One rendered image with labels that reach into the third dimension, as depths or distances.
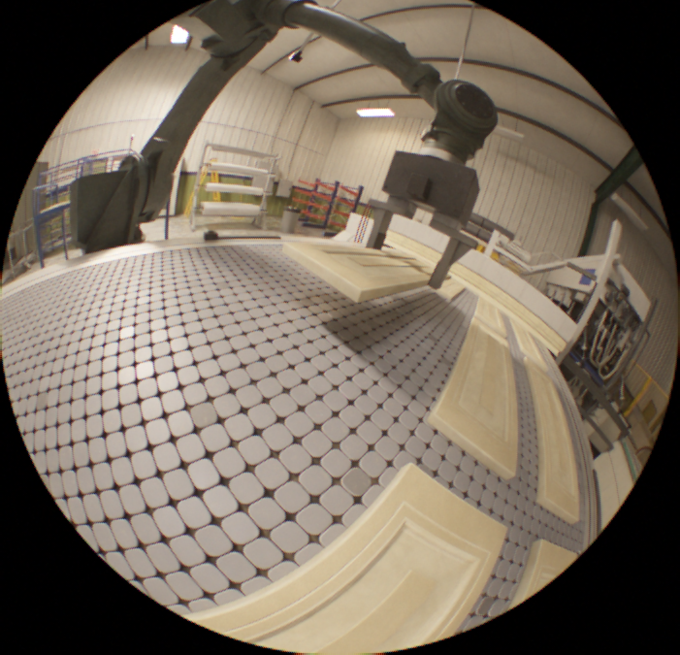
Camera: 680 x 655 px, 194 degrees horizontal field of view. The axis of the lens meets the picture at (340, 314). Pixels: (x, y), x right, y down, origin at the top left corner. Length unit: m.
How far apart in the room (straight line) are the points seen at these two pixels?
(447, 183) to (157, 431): 0.64
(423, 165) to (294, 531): 0.65
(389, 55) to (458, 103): 0.25
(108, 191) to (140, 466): 1.00
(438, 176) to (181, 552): 0.70
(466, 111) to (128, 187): 1.19
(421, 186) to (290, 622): 0.65
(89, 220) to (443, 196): 1.23
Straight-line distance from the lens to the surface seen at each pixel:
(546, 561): 0.45
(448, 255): 0.52
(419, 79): 0.67
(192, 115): 1.18
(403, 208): 0.57
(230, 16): 1.09
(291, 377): 0.27
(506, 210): 6.39
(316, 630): 0.23
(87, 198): 1.06
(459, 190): 0.50
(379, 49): 0.73
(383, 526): 0.21
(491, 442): 0.36
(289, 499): 0.21
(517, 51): 5.39
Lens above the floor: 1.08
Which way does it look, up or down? 30 degrees down
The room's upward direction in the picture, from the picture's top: 20 degrees clockwise
